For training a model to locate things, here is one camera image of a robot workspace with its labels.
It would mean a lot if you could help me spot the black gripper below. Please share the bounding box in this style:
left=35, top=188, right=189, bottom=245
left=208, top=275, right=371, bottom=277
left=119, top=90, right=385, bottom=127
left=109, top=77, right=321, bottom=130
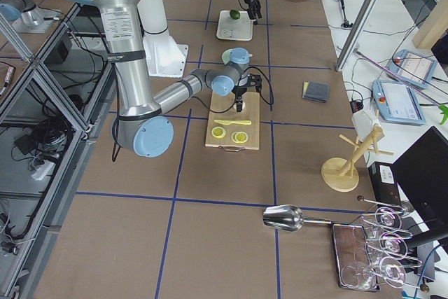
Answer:
left=233, top=84, right=247, bottom=112
left=244, top=0, right=262, bottom=25

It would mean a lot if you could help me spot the white steamed bun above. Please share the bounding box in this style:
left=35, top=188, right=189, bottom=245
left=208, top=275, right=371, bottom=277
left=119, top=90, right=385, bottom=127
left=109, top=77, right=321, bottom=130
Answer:
left=232, top=102, right=246, bottom=111

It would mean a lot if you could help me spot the mint green bowl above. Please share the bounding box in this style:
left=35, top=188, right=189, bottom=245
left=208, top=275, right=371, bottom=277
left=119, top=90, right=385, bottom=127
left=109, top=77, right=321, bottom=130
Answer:
left=221, top=48, right=232, bottom=64

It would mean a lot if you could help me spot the green avocado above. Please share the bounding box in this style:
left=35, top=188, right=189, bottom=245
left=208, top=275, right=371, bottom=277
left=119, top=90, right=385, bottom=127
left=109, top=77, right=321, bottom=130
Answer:
left=229, top=10, right=241, bottom=20

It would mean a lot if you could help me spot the yellow plastic knife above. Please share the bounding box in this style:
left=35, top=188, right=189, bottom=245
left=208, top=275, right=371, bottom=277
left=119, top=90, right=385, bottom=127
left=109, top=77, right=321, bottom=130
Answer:
left=213, top=119, right=252, bottom=125

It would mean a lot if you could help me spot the bamboo cutting board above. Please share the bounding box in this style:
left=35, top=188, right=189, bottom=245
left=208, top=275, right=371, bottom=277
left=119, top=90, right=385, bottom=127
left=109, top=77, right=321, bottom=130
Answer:
left=205, top=91, right=260, bottom=150

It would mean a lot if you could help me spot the single lemon slice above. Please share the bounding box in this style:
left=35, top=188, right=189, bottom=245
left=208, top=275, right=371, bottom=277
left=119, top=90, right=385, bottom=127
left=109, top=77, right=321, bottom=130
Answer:
left=231, top=131, right=249, bottom=144

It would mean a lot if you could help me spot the cream bear tray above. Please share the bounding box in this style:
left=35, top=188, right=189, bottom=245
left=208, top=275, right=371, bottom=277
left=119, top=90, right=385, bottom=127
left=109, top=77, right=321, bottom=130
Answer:
left=216, top=11, right=253, bottom=41

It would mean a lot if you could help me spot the grey yellow folded cloth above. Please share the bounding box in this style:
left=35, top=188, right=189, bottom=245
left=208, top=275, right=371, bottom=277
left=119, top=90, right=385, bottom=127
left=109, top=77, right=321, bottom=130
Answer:
left=302, top=81, right=330, bottom=103

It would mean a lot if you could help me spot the wooden mug tree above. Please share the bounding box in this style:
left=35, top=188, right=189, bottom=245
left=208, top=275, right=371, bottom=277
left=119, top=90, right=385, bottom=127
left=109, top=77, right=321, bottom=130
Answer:
left=321, top=123, right=393, bottom=193

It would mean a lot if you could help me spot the metal scoop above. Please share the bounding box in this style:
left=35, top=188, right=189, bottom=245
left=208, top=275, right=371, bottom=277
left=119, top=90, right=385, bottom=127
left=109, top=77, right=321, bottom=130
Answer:
left=262, top=204, right=332, bottom=232

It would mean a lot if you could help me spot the near teach pendant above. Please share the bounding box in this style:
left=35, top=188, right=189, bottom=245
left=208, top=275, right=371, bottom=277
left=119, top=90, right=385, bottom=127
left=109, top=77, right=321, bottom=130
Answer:
left=372, top=80, right=426, bottom=126

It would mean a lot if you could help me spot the teach pendant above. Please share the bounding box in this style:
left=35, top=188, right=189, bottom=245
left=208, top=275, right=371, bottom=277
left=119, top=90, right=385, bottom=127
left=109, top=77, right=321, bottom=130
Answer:
left=372, top=80, right=426, bottom=126
left=386, top=49, right=436, bottom=89

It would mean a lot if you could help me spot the far teach pendant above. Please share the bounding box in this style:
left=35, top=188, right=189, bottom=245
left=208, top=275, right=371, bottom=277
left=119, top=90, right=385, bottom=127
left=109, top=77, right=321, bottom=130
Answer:
left=386, top=49, right=436, bottom=89

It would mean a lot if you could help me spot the black monitor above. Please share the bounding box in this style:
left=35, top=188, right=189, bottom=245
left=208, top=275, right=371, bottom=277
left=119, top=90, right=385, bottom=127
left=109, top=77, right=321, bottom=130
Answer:
left=392, top=126, right=447, bottom=248

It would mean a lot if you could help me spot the wine glass rack tray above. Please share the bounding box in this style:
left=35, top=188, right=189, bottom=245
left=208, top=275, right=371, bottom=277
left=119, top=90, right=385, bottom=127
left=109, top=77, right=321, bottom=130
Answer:
left=331, top=195, right=423, bottom=292

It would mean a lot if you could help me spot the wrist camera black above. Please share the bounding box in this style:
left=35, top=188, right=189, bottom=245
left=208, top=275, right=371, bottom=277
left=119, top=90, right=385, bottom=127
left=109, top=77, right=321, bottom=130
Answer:
left=246, top=74, right=263, bottom=93

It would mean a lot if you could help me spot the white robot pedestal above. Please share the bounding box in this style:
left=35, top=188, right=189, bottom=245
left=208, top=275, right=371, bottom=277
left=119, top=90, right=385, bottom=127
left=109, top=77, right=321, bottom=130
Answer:
left=138, top=0, right=188, bottom=78

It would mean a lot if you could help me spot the aluminium frame post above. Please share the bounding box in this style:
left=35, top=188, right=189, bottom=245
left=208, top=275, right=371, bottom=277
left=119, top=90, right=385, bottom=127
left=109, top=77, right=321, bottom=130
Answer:
left=335, top=0, right=377, bottom=71

